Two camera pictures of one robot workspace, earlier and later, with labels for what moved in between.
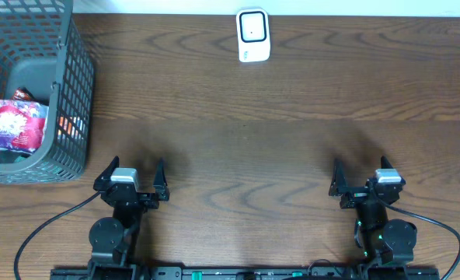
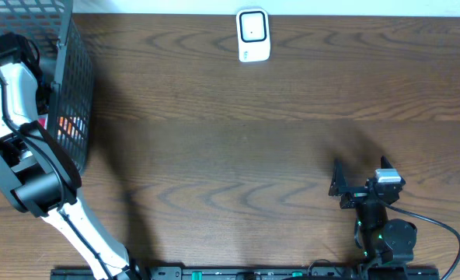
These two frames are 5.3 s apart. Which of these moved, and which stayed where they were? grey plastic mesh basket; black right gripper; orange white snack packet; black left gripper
Moved: black left gripper
Stayed: black right gripper; grey plastic mesh basket; orange white snack packet
